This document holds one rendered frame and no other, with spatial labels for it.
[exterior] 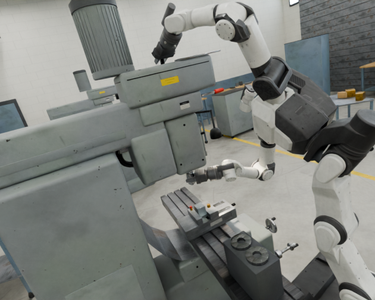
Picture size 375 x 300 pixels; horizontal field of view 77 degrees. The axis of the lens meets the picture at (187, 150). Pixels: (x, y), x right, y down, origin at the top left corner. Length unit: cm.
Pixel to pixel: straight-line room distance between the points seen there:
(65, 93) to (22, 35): 168
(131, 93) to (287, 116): 69
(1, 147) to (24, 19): 698
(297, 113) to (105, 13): 91
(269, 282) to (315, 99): 78
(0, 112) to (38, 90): 107
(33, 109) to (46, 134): 671
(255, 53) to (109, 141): 72
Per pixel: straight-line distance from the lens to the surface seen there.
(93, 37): 116
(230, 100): 578
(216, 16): 97
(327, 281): 168
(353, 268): 143
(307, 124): 110
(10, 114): 789
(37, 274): 124
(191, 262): 148
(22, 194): 108
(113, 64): 114
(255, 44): 97
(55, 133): 113
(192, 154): 127
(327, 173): 112
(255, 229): 179
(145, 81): 112
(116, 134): 113
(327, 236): 128
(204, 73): 123
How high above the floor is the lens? 184
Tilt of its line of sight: 18 degrees down
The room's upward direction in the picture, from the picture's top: 14 degrees counter-clockwise
